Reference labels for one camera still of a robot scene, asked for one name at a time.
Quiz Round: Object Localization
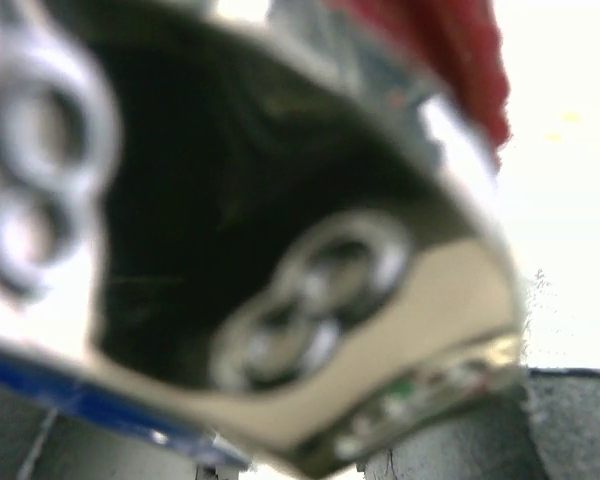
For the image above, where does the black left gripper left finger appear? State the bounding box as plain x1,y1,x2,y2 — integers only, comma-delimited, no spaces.
0,369,201,480

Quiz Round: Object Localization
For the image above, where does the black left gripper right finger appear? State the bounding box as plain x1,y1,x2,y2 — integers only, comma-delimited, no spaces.
364,367,600,480

